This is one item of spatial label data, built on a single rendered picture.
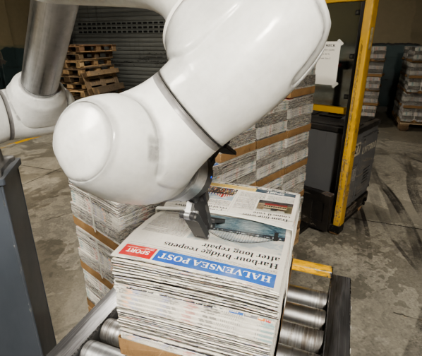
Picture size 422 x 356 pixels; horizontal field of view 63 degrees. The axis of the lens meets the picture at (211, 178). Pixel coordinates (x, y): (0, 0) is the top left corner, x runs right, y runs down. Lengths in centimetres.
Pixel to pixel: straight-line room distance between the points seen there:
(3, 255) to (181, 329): 76
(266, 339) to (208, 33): 46
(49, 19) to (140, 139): 67
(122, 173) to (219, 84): 11
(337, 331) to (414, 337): 133
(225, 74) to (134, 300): 46
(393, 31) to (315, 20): 770
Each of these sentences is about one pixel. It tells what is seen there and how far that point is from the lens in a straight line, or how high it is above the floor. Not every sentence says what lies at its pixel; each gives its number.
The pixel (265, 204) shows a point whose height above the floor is 103.
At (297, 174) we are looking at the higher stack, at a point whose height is 56.
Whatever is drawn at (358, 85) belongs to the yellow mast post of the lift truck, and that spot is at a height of 111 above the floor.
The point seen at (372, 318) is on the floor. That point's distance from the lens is 216.
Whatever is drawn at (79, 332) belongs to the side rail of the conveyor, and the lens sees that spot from 84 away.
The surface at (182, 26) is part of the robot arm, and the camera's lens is 35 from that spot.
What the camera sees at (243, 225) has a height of 103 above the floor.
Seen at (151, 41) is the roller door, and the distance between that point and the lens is 920.
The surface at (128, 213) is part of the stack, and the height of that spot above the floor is 77.
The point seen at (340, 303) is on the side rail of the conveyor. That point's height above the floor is 80.
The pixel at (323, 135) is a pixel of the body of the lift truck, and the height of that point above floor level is 71.
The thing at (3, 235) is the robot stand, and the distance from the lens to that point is 124.
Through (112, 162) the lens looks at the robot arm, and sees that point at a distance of 30.
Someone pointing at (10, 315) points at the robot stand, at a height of 51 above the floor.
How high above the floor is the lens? 136
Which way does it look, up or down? 22 degrees down
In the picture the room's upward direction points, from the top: straight up
